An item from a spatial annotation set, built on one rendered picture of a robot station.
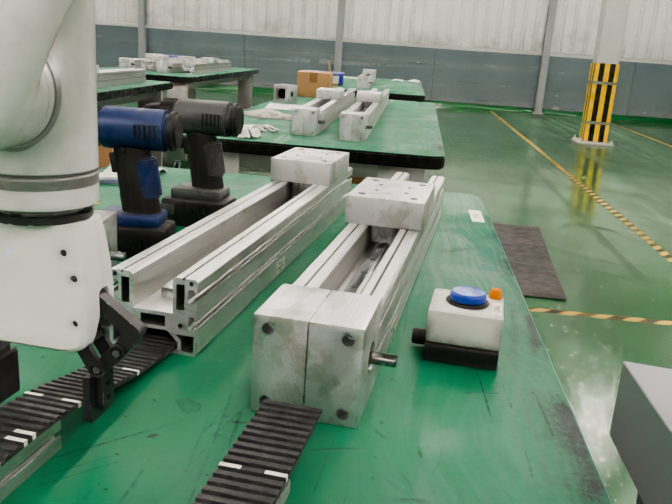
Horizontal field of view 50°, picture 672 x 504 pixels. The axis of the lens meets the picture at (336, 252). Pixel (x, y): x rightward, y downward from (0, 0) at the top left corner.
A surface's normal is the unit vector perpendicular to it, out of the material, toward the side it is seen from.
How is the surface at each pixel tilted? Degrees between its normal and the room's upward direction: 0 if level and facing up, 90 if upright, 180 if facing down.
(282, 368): 90
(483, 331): 90
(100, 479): 0
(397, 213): 90
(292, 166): 90
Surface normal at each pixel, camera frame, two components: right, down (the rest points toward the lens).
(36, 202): 0.28, 0.28
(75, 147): 0.85, 0.21
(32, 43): 0.59, 0.44
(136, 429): 0.07, -0.96
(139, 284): 0.97, 0.12
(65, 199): 0.69, 0.24
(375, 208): -0.22, 0.25
